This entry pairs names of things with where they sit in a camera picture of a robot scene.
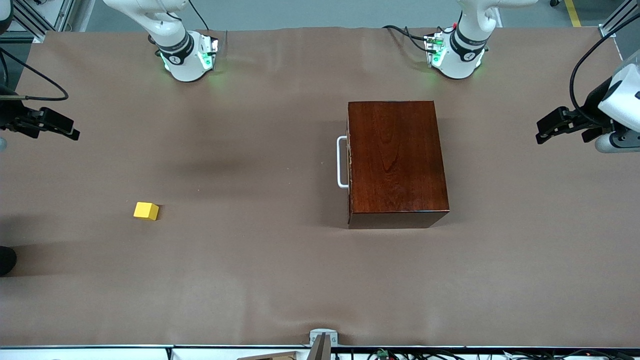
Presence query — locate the black base cable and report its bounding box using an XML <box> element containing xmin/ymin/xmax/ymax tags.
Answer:
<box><xmin>382</xmin><ymin>25</ymin><xmax>431</xmax><ymax>42</ymax></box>
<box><xmin>404</xmin><ymin>30</ymin><xmax>432</xmax><ymax>53</ymax></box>
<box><xmin>187</xmin><ymin>0</ymin><xmax>211</xmax><ymax>32</ymax></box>

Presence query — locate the dark brown wooden cabinet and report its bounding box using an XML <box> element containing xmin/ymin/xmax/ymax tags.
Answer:
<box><xmin>347</xmin><ymin>100</ymin><xmax>450</xmax><ymax>230</ymax></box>

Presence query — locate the yellow block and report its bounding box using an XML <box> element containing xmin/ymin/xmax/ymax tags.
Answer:
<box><xmin>133</xmin><ymin>202</ymin><xmax>160</xmax><ymax>221</ymax></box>

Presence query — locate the grey metal camera bracket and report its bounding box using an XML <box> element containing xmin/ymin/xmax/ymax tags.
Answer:
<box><xmin>309</xmin><ymin>328</ymin><xmax>339</xmax><ymax>360</ymax></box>

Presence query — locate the black round object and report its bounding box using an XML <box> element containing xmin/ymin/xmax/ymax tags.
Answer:
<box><xmin>0</xmin><ymin>246</ymin><xmax>18</xmax><ymax>277</ymax></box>

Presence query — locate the brown table cover sheet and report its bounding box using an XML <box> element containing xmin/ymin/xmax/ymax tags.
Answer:
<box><xmin>0</xmin><ymin>26</ymin><xmax>640</xmax><ymax>348</ymax></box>

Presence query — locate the wooden drawer with white handle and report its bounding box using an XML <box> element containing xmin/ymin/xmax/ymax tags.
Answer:
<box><xmin>336</xmin><ymin>131</ymin><xmax>353</xmax><ymax>216</ymax></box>

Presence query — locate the brown cardboard piece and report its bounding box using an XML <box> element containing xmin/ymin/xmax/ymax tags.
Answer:
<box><xmin>236</xmin><ymin>351</ymin><xmax>301</xmax><ymax>360</ymax></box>

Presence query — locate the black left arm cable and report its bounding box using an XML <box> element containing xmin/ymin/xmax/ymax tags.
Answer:
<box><xmin>570</xmin><ymin>22</ymin><xmax>640</xmax><ymax>126</ymax></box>

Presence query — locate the aluminium frame profile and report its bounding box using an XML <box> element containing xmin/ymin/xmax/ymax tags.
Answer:
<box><xmin>598</xmin><ymin>0</ymin><xmax>640</xmax><ymax>39</ymax></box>

